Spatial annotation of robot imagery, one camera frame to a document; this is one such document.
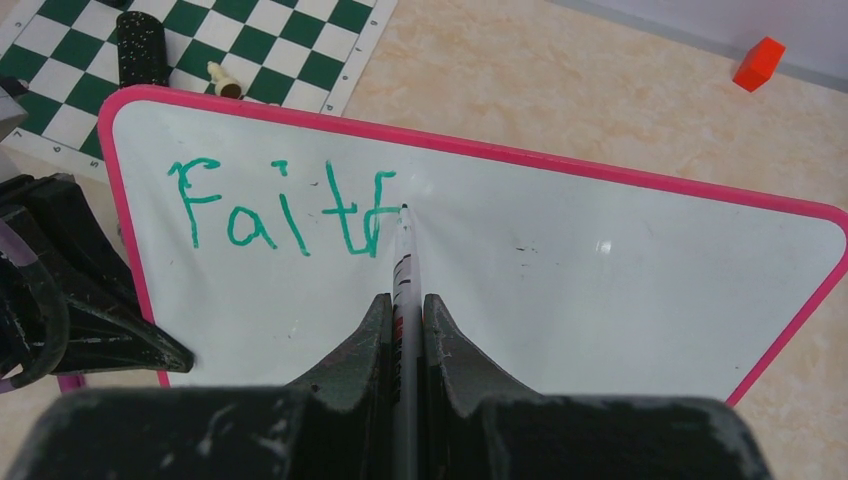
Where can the green marker pen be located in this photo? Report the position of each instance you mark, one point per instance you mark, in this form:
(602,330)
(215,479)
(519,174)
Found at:
(407,349)

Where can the green white chess mat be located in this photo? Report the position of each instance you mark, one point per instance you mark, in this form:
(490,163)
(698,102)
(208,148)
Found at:
(306,55)

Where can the purple cap marker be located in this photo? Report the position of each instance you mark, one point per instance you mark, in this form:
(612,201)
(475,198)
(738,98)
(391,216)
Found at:
(68,383)

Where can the pink framed whiteboard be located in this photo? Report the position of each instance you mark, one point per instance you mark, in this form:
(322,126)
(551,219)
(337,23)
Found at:
(259,235)

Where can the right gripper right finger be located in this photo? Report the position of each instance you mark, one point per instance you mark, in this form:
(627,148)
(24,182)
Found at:
(482,423)

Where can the black microphone grey head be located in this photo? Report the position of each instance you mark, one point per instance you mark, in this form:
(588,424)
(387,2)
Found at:
(141,50)

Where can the orange block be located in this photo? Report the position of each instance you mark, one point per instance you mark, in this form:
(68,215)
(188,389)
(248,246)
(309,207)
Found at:
(759,64)

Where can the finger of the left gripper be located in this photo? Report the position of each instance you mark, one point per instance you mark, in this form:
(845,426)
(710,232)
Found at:
(107,331)

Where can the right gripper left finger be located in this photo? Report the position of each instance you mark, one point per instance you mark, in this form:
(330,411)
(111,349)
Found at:
(332,422)

